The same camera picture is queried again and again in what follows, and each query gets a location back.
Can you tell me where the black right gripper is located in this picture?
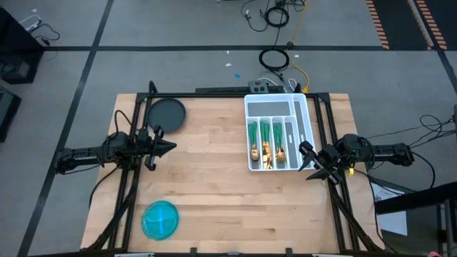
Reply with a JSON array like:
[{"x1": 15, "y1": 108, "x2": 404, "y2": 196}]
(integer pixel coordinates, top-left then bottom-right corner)
[{"x1": 298, "y1": 140, "x2": 346, "y2": 186}]

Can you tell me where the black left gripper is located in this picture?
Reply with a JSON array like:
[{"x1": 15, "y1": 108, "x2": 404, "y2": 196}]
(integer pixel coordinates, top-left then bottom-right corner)
[{"x1": 134, "y1": 125, "x2": 178, "y2": 172}]

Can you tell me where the black round plate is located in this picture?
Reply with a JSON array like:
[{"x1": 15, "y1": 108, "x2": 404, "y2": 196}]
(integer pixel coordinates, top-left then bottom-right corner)
[{"x1": 146, "y1": 97, "x2": 187, "y2": 134}]

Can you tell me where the white cutlery tray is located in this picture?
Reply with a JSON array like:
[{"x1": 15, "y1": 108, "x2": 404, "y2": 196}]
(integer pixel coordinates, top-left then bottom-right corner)
[{"x1": 243, "y1": 94, "x2": 318, "y2": 172}]

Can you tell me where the black long bar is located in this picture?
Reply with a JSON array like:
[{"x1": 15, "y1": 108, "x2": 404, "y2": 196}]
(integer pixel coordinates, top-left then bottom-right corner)
[{"x1": 195, "y1": 86, "x2": 251, "y2": 94}]

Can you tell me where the white paper sheet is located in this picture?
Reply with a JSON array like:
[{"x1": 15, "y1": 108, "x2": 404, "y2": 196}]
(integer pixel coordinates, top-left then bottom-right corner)
[{"x1": 370, "y1": 181, "x2": 408, "y2": 236}]

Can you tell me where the grey power strip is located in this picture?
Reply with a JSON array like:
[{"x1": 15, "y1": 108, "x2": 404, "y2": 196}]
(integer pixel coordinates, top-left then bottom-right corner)
[{"x1": 248, "y1": 79, "x2": 271, "y2": 94}]

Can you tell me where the black furniture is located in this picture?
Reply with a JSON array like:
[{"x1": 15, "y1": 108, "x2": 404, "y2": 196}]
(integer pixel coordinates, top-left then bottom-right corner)
[{"x1": 0, "y1": 84, "x2": 22, "y2": 143}]

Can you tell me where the black cabinet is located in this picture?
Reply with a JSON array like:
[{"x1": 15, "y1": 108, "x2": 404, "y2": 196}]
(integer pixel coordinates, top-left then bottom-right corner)
[{"x1": 0, "y1": 6, "x2": 44, "y2": 85}]

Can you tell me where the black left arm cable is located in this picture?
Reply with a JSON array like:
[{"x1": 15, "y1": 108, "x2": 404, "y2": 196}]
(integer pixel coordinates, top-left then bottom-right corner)
[{"x1": 114, "y1": 109, "x2": 134, "y2": 138}]

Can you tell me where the black aluminium table frame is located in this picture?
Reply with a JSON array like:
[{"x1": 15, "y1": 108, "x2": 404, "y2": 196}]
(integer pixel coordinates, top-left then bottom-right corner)
[{"x1": 81, "y1": 80, "x2": 385, "y2": 255}]

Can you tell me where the yellow floor cable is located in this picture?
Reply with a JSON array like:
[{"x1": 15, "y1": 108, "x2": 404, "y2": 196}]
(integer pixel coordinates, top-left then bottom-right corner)
[{"x1": 289, "y1": 0, "x2": 311, "y2": 93}]

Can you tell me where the white cable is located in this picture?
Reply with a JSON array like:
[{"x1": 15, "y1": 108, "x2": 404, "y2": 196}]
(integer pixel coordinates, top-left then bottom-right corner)
[
  {"x1": 257, "y1": 76, "x2": 299, "y2": 92},
  {"x1": 19, "y1": 14, "x2": 43, "y2": 33}
]

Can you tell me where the coiled black cable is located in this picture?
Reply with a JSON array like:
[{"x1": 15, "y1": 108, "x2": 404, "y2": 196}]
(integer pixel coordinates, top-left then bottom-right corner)
[
  {"x1": 263, "y1": 5, "x2": 290, "y2": 29},
  {"x1": 259, "y1": 47, "x2": 292, "y2": 72}
]

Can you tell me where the bundle of black cables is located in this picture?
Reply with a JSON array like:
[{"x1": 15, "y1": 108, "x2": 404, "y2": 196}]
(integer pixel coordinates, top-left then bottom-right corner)
[{"x1": 367, "y1": 114, "x2": 457, "y2": 171}]

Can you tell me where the loose black cable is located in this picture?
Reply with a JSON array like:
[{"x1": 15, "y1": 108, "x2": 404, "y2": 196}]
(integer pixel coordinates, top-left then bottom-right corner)
[{"x1": 239, "y1": 0, "x2": 272, "y2": 33}]

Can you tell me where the black cable with plug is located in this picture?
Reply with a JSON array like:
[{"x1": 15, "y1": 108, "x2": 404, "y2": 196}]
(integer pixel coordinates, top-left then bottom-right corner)
[{"x1": 34, "y1": 21, "x2": 61, "y2": 46}]

